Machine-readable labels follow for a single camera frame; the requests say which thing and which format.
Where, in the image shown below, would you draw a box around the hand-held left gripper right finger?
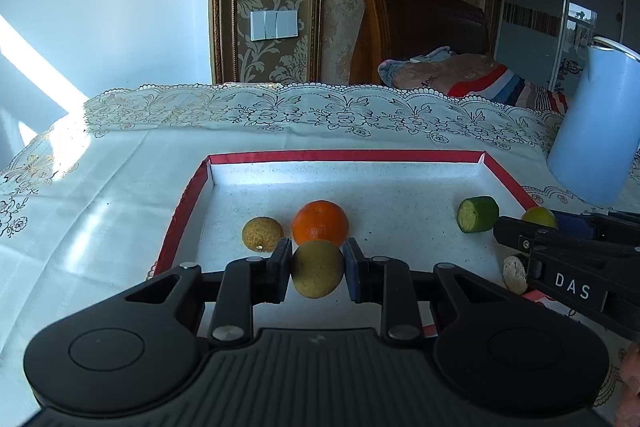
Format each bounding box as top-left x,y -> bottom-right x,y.
342,237 -> 507,342

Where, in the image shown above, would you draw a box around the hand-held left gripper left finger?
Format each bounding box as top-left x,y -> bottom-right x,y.
122,237 -> 294,348

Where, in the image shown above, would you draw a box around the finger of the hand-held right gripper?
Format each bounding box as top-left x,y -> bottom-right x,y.
493,216 -> 601,253
552,210 -> 640,238

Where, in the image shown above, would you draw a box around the green tomato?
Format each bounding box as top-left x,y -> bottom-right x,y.
521,206 -> 557,230

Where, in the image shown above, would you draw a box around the brown round fruit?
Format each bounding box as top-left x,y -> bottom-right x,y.
291,241 -> 347,299
242,217 -> 285,253

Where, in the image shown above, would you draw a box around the green cucumber piece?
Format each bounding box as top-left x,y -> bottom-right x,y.
457,196 -> 500,234

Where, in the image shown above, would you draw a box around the dark sugarcane piece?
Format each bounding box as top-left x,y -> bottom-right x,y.
502,255 -> 530,295

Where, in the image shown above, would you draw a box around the orange mandarin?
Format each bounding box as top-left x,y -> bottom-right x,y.
291,200 -> 350,247

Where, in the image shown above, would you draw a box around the red shallow cardboard box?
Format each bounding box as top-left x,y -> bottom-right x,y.
146,150 -> 568,340

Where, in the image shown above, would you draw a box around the person's right hand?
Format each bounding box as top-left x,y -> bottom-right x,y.
617,343 -> 640,427

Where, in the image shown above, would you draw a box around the light blue electric kettle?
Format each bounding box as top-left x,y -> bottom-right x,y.
546,36 -> 640,208

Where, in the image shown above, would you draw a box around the striped bedding pile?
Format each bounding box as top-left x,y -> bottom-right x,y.
446,63 -> 570,112

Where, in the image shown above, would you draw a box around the white lace tablecloth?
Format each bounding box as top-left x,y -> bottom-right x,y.
0,82 -> 640,427

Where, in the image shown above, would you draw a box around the wooden bed headboard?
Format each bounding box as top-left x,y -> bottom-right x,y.
348,0 -> 491,85

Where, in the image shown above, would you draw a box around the white wall light switch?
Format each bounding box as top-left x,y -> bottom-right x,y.
250,8 -> 299,42

